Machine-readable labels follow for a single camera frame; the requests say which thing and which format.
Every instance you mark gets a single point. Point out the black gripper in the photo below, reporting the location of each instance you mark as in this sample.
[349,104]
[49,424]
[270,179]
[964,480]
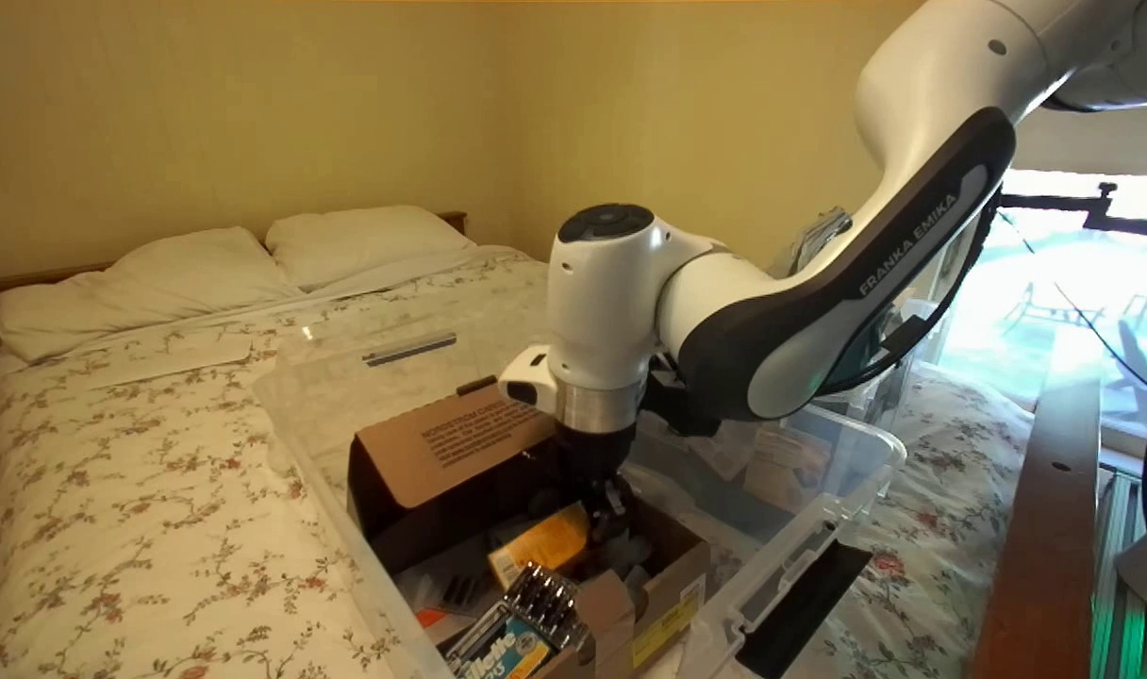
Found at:
[596,453]

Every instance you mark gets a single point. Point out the small orange CVS box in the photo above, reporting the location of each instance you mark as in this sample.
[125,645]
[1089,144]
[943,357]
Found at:
[535,544]

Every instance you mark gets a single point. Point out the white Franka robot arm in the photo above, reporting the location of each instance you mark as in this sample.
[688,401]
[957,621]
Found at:
[611,314]

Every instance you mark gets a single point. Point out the small open cardboard box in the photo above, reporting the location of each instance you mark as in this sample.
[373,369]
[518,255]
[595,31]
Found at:
[674,568]

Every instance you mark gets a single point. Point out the battery blister pack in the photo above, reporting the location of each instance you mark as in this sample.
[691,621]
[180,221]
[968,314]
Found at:
[522,624]

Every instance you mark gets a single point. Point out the large brown cardboard box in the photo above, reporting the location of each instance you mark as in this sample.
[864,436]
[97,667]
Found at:
[455,436]

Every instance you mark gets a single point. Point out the white thank you plastic bag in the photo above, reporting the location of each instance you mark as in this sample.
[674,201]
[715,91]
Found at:
[823,248]

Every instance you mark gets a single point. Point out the white pillow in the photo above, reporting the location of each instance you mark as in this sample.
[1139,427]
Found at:
[146,287]
[367,248]

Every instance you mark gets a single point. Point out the wooden bed footboard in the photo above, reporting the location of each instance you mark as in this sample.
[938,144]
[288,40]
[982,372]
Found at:
[1037,568]

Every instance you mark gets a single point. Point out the floral white bedspread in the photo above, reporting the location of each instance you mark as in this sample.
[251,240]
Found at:
[122,505]

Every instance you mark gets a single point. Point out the white framed window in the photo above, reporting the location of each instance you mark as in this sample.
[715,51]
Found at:
[1075,314]

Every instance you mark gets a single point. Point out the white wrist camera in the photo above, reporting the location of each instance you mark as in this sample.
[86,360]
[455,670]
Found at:
[525,378]

